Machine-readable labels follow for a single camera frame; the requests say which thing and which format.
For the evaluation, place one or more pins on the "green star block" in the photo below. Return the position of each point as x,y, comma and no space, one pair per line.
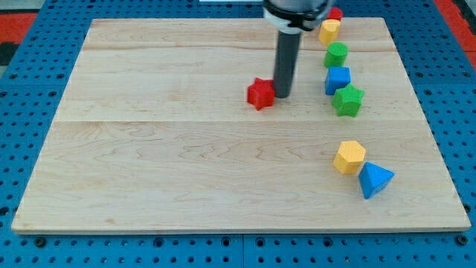
347,101

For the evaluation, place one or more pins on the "green cylinder block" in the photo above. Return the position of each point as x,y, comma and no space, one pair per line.
336,54

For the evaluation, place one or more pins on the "blue triangle block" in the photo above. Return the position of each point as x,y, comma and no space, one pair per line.
373,179

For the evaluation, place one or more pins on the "blue cube block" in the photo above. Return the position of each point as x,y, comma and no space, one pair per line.
337,78

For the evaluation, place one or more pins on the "red round block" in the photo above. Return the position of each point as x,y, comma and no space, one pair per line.
335,13

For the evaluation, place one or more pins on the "red star block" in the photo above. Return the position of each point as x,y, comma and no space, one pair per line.
261,93

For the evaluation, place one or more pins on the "yellow hexagon block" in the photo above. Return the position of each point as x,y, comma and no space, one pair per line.
349,157

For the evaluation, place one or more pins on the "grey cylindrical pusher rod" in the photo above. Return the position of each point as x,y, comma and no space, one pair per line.
285,61

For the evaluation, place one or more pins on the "yellow heart block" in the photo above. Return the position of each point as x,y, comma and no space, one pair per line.
329,31

